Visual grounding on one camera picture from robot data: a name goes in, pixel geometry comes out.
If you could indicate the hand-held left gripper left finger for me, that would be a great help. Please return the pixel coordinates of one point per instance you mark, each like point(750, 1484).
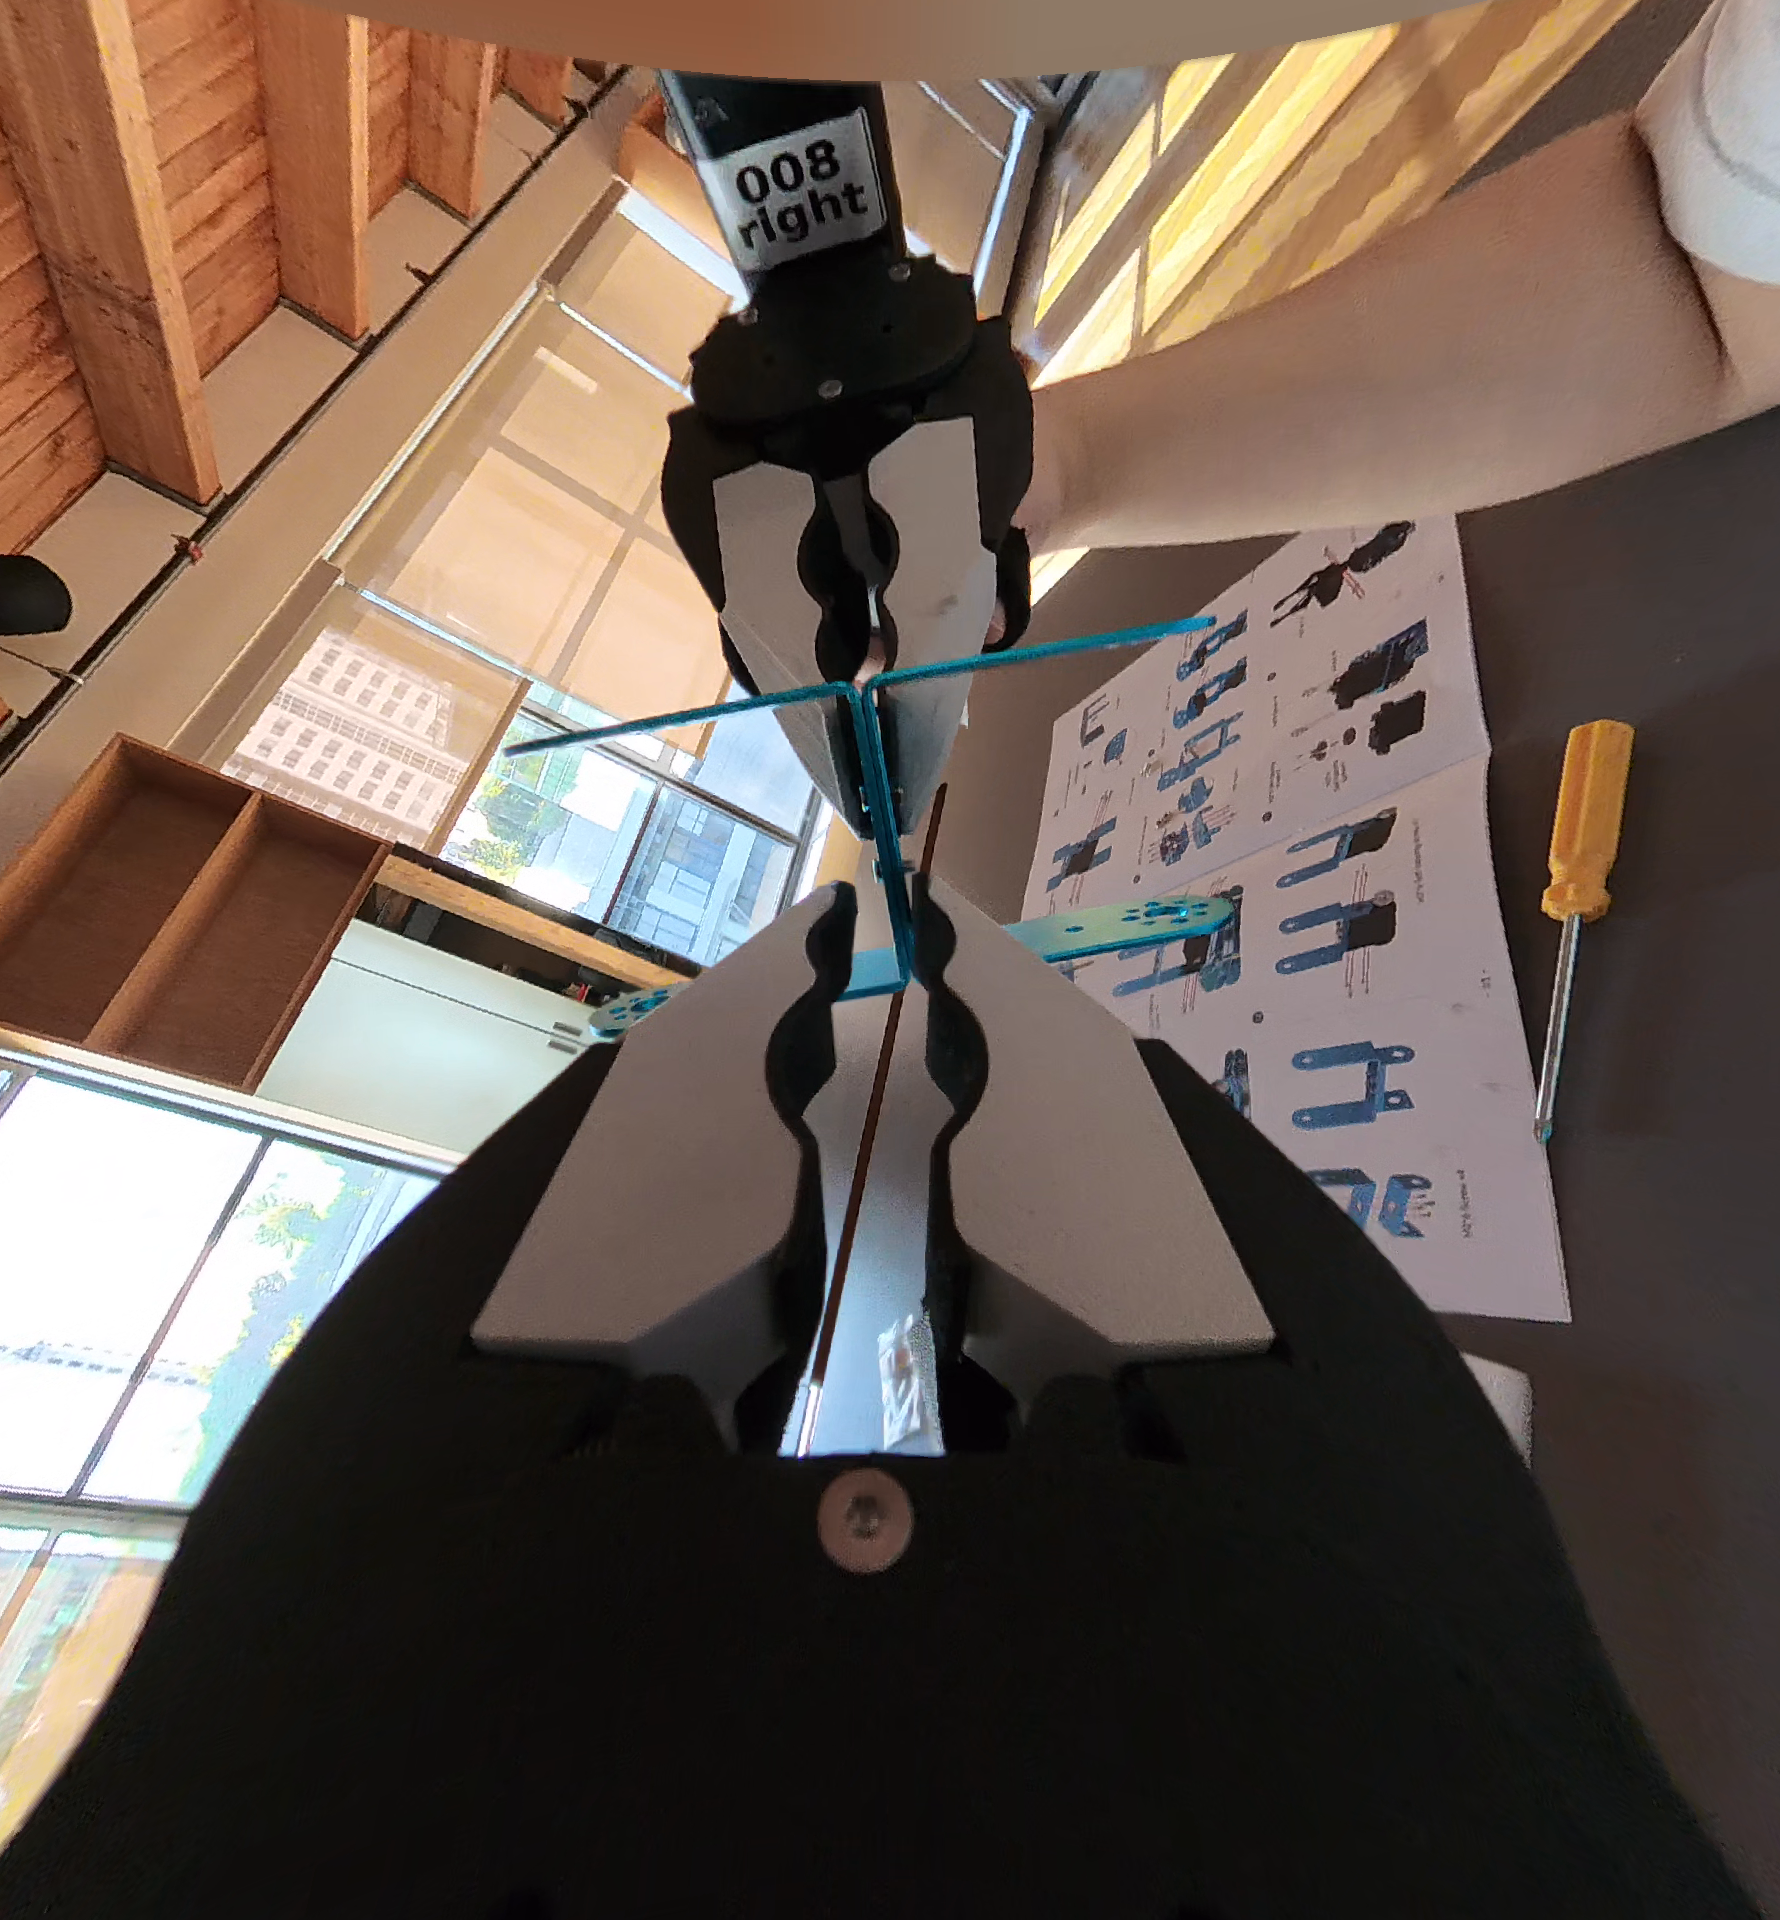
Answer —
point(635, 1200)

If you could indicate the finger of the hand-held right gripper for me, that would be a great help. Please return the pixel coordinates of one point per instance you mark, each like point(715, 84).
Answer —
point(763, 569)
point(932, 569)

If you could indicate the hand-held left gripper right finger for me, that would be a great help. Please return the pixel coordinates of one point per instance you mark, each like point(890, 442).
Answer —
point(1101, 1200)

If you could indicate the blue metal U bracket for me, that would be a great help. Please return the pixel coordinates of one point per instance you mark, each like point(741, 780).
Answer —
point(630, 1021)
point(1130, 924)

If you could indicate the person's right forearm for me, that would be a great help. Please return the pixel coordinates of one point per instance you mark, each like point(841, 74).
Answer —
point(1355, 346)

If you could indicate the dark grey desk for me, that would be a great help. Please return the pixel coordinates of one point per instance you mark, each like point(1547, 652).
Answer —
point(1700, 973)

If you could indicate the person's right hand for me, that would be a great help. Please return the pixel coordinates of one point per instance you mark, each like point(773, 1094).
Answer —
point(1006, 620)

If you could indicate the beige roller blind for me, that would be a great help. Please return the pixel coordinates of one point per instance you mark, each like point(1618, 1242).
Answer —
point(380, 721)
point(532, 511)

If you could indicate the clear bag of screws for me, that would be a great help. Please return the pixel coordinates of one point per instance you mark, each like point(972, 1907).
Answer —
point(905, 1381)

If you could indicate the white cabinet with wooden top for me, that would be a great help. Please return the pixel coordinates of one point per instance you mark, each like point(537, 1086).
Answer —
point(410, 1021)

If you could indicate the window with building view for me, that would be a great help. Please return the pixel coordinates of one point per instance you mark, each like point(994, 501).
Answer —
point(635, 855)

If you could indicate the printed instruction manual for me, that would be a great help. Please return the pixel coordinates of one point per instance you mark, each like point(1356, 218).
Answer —
point(1430, 973)

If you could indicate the yellow sunlit window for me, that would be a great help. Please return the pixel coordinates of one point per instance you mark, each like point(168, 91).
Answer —
point(1222, 165)

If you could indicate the large bright window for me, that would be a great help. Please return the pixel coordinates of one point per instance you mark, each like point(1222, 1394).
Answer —
point(81, 1275)

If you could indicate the white t-shirt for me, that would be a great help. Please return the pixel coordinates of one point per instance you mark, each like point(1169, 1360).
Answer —
point(1762, 135)

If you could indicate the wooden wall shelf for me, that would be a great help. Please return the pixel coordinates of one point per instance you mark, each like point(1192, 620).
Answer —
point(156, 901)

